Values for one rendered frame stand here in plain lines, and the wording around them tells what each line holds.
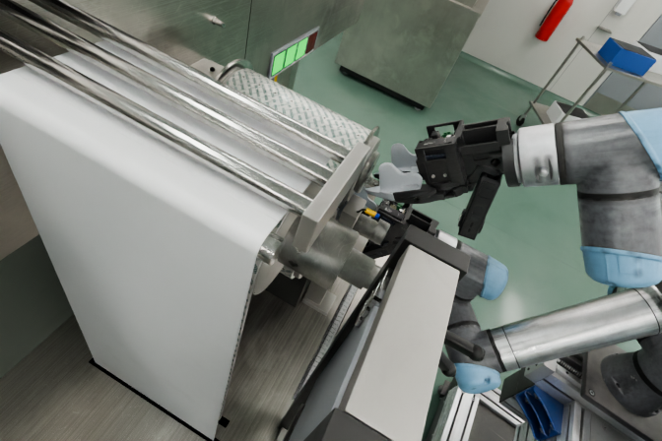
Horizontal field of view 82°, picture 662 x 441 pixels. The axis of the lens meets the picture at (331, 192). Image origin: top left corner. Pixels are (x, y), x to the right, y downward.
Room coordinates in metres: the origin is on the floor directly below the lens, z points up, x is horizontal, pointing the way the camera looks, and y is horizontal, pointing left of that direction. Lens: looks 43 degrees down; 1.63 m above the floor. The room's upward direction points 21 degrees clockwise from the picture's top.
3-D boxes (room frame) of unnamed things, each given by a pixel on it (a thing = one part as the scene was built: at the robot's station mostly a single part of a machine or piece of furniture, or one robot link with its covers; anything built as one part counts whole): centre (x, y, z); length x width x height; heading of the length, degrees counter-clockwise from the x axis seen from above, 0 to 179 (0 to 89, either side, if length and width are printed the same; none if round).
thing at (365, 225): (0.45, -0.06, 1.05); 0.06 x 0.05 x 0.31; 80
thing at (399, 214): (0.53, -0.15, 1.12); 0.12 x 0.08 x 0.09; 80
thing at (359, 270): (0.23, -0.07, 1.34); 0.06 x 0.03 x 0.03; 80
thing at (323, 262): (0.24, -0.01, 1.34); 0.06 x 0.06 x 0.06; 80
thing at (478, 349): (0.17, -0.14, 1.37); 0.05 x 0.01 x 0.01; 80
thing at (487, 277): (0.50, -0.31, 1.11); 0.11 x 0.08 x 0.09; 80
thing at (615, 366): (0.60, -0.91, 0.87); 0.15 x 0.15 x 0.10
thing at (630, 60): (3.51, -1.95, 0.51); 0.91 x 0.58 x 1.02; 102
